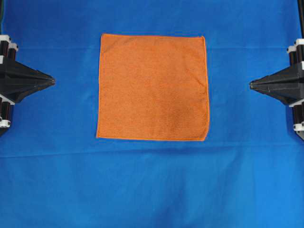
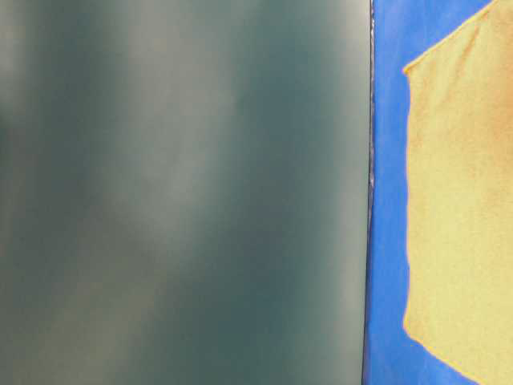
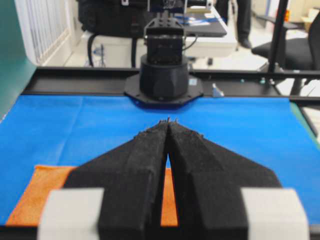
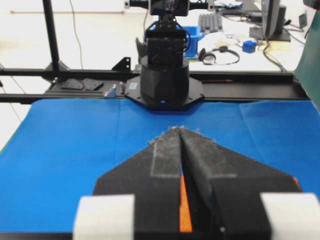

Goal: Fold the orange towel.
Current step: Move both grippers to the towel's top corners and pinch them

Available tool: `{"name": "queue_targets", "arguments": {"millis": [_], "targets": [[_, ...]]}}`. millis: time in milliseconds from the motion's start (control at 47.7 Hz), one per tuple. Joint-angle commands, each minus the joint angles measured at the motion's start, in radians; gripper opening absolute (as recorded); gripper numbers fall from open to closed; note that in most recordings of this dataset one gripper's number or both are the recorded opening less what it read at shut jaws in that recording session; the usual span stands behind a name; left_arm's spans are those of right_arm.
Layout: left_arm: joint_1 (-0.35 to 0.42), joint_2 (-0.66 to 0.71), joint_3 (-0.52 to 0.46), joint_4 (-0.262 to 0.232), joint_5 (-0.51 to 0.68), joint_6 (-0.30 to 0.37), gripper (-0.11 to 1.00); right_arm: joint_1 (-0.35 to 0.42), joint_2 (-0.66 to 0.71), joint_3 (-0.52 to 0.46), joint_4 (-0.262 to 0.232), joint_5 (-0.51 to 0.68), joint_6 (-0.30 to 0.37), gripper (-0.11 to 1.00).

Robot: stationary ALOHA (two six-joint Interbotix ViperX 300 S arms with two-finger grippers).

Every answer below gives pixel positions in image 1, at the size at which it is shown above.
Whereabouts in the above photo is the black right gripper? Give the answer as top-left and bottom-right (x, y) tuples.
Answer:
(249, 38), (304, 131)

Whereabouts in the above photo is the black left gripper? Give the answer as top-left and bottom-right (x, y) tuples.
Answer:
(0, 35), (55, 128)

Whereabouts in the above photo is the orange microfiber towel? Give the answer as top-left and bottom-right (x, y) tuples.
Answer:
(96, 34), (210, 141)

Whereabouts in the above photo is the blue table cloth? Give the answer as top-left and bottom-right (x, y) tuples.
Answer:
(0, 0), (304, 228)

